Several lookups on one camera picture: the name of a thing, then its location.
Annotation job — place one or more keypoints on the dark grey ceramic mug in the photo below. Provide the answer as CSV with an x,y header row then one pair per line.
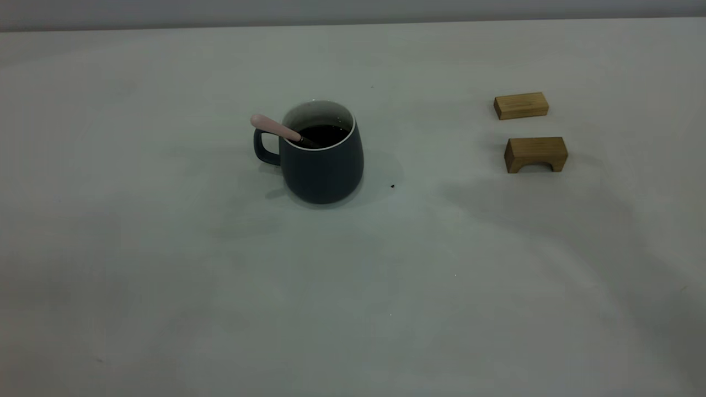
x,y
322,171

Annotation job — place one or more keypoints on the arched wooden block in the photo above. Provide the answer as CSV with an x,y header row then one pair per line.
x,y
535,150

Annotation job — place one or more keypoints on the flat rectangular wooden block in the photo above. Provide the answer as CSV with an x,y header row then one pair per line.
x,y
521,106

